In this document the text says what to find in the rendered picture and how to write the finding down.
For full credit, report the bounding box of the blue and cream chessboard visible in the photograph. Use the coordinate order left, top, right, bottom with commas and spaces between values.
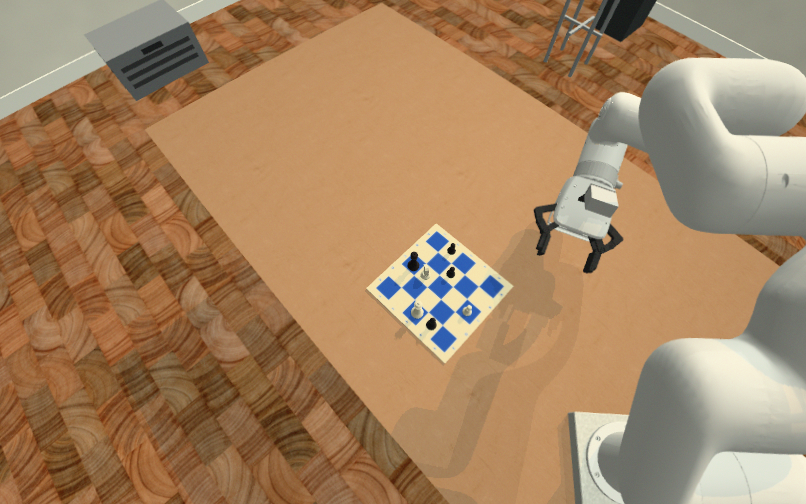
366, 224, 513, 364

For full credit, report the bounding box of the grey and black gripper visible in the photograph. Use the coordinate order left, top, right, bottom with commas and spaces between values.
534, 175, 623, 273

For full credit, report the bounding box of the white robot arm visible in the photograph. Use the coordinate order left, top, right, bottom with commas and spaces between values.
573, 58, 806, 504

